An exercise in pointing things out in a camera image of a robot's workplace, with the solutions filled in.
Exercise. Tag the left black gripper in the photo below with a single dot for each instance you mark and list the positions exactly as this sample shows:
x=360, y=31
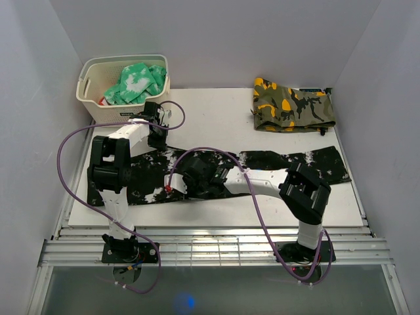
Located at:
x=160, y=144

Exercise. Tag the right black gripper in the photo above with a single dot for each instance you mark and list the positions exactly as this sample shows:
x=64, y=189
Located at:
x=188, y=181

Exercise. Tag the black white tie-dye trousers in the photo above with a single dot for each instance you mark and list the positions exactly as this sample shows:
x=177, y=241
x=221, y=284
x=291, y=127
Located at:
x=148, y=170

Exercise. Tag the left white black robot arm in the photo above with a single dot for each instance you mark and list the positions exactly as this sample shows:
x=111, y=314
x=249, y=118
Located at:
x=110, y=172

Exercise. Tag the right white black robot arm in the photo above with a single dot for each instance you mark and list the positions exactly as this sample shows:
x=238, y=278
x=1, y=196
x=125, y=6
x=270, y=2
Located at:
x=305, y=194

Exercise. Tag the folded camouflage trousers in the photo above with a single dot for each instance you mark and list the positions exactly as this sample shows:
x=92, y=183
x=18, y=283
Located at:
x=280, y=109

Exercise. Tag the green white tie-dye garment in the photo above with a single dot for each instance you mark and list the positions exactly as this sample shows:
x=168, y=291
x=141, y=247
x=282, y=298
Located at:
x=136, y=83

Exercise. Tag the cream perforated plastic basket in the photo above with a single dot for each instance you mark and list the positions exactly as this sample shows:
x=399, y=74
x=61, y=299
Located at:
x=99, y=74

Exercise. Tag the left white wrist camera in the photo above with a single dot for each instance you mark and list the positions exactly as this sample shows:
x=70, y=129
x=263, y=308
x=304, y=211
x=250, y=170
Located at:
x=164, y=116

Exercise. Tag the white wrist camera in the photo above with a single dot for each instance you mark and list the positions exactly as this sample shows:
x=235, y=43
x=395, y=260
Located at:
x=175, y=182
x=164, y=116

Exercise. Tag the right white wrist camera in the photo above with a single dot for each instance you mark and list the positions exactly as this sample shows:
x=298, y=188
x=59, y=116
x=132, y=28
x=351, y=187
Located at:
x=175, y=182

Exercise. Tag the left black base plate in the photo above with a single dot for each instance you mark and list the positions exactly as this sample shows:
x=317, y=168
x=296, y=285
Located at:
x=144, y=254

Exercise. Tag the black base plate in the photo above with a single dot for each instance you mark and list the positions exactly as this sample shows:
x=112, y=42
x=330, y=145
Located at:
x=144, y=254
x=292, y=252

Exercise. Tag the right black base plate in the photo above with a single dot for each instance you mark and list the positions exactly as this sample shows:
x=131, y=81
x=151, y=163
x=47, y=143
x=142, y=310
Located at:
x=292, y=252

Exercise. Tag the aluminium table edge rail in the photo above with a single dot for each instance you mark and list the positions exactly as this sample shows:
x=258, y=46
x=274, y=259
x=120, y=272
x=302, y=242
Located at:
x=211, y=247

